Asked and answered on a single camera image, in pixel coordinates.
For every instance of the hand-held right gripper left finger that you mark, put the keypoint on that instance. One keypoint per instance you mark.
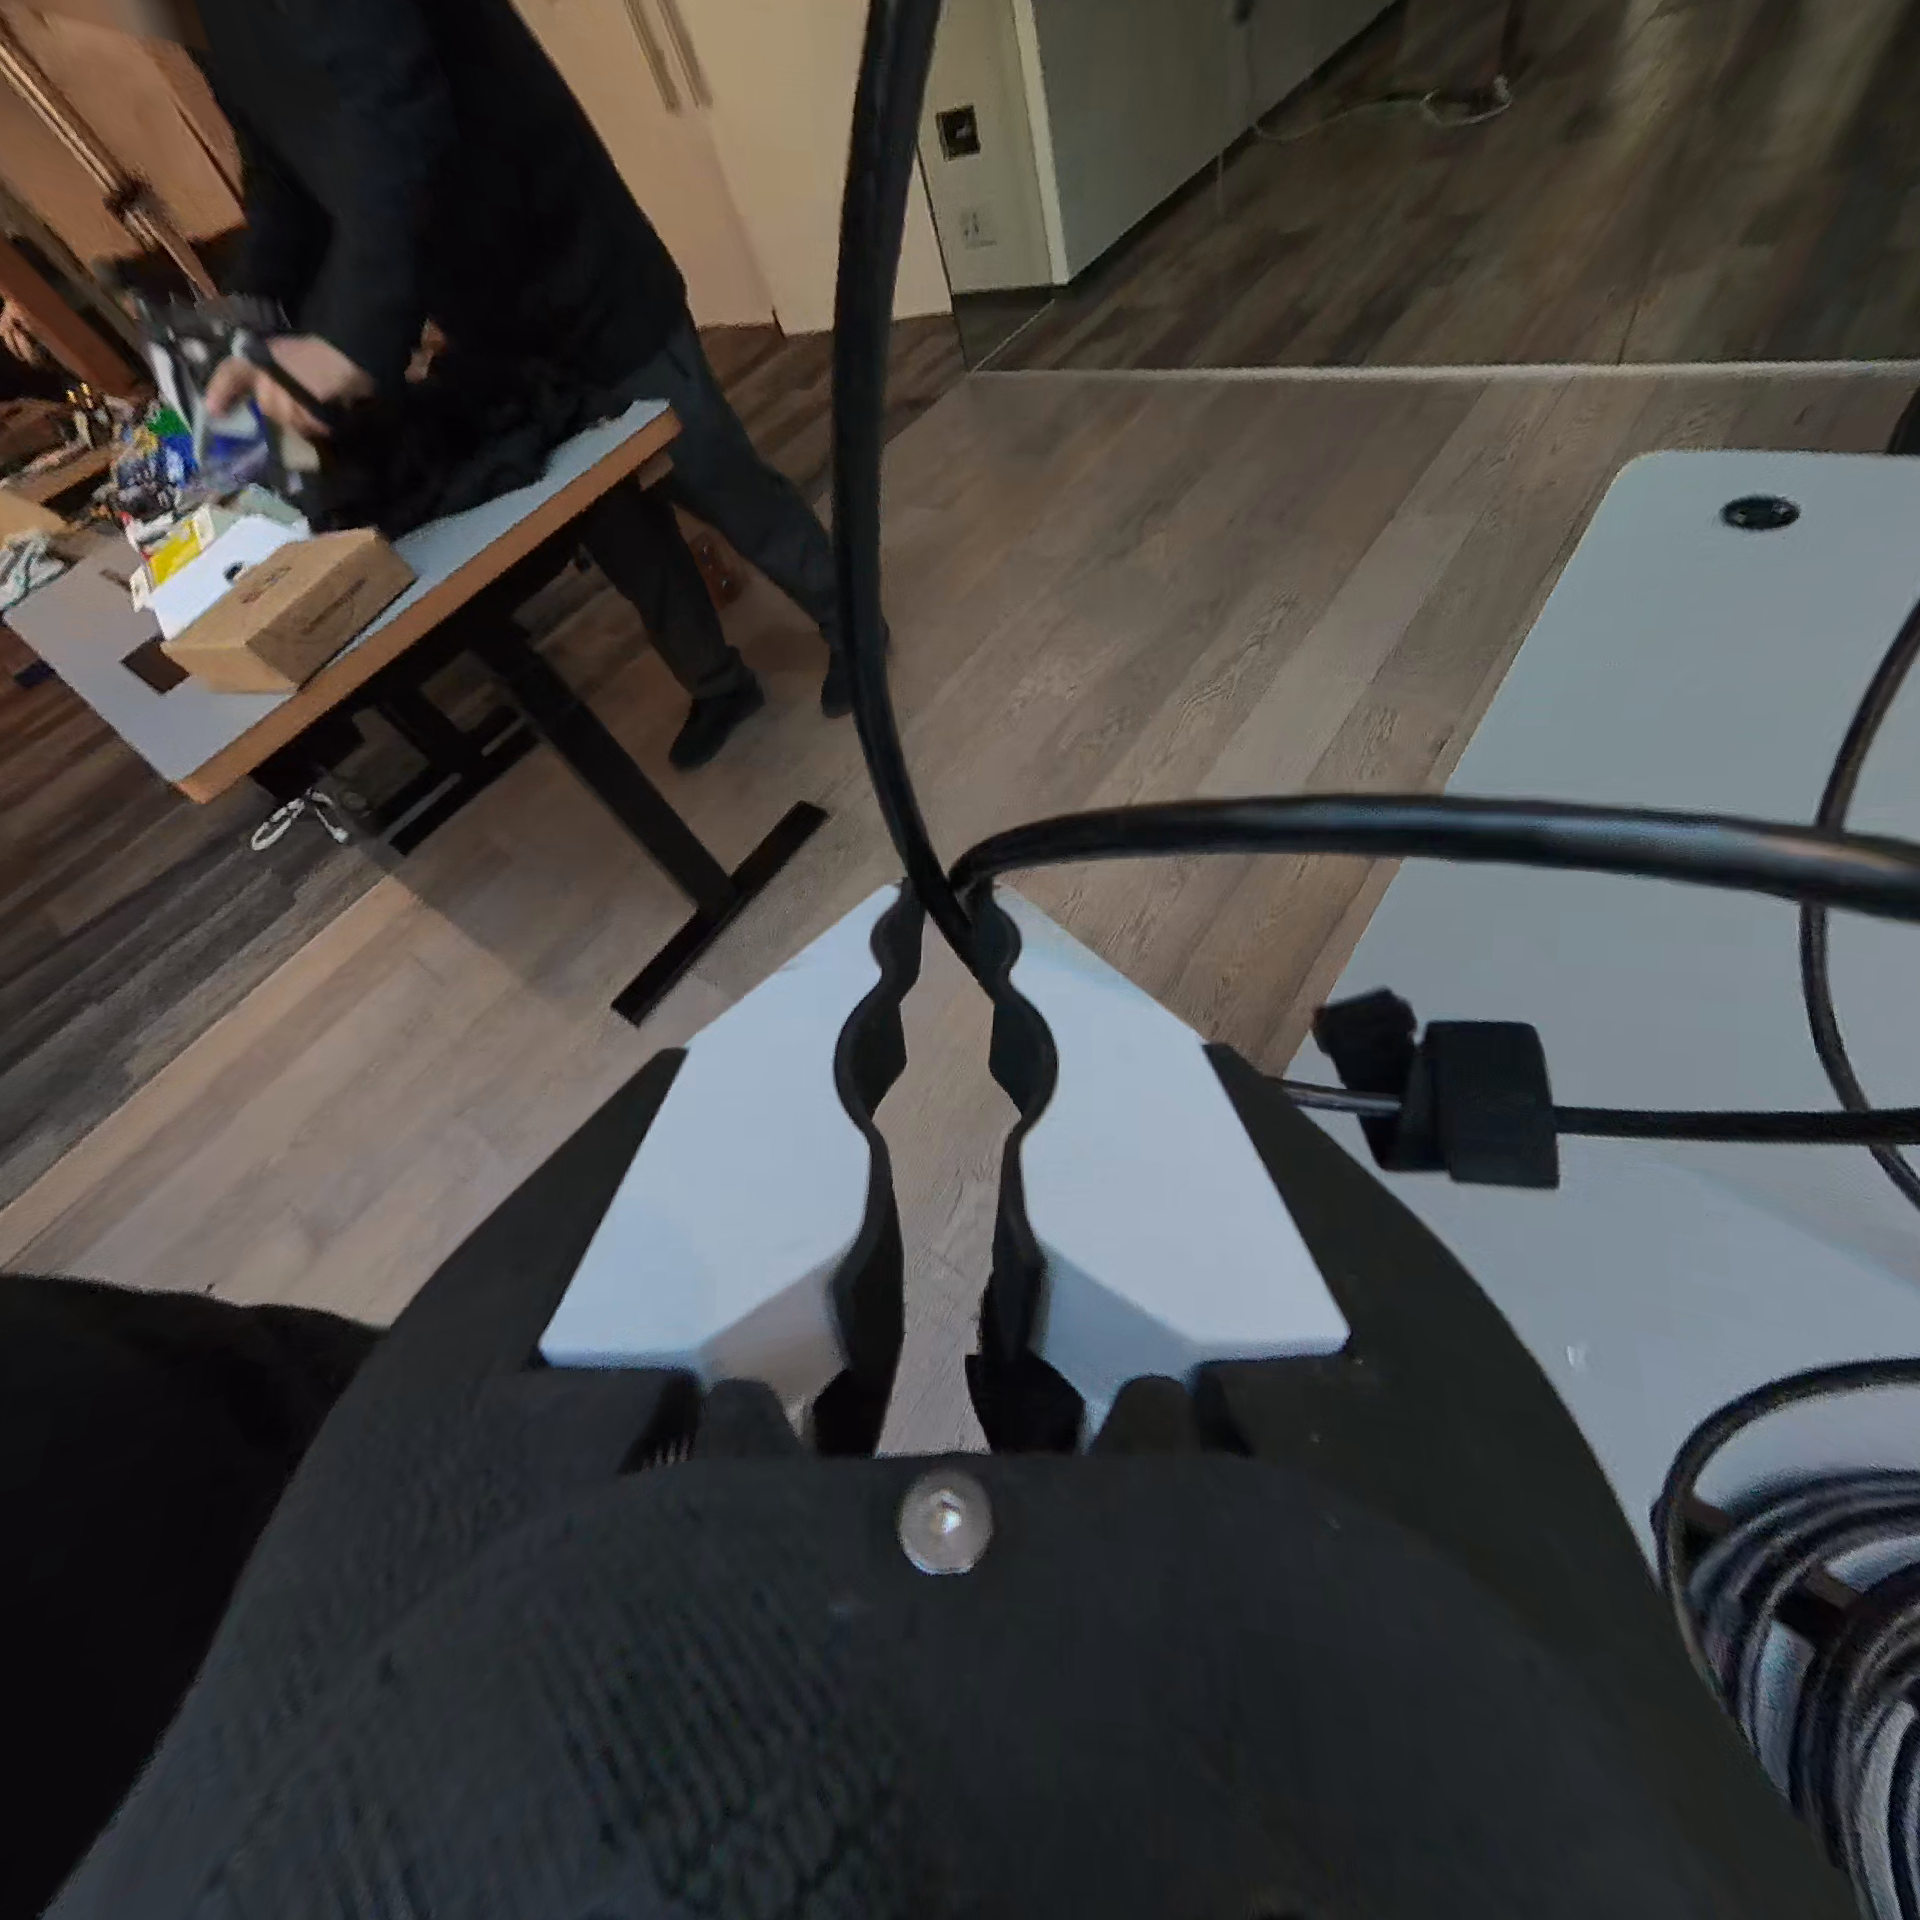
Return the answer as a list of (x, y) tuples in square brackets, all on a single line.
[(705, 1230)]

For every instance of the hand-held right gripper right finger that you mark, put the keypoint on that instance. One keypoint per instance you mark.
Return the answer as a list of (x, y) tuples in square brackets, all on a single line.
[(1185, 1201)]

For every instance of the wood-edged grey desk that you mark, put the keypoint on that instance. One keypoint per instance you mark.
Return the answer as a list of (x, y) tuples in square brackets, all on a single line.
[(494, 525)]

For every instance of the round black desk cap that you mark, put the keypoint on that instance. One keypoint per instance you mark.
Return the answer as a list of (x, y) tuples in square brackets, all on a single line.
[(1760, 513)]

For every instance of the person's dark clothing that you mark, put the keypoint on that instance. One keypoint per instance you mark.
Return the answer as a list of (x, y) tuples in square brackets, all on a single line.
[(120, 1501)]

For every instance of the small brown cardboard box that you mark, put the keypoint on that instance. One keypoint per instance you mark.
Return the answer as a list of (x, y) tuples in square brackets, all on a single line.
[(300, 599)]

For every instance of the black cloth pile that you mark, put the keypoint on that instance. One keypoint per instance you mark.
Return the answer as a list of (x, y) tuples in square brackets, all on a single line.
[(451, 451)]

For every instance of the white box yellow label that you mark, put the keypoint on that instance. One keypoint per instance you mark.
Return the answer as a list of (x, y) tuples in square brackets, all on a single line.
[(211, 563)]

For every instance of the cream cabinet doors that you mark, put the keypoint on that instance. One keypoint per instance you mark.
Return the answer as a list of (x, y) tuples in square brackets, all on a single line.
[(644, 150)]

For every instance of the white wall outlet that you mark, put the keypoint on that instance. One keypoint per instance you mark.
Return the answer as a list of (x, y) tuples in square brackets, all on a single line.
[(979, 225)]

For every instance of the black wall plate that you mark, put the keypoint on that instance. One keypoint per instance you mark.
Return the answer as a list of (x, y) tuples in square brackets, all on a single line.
[(960, 131)]

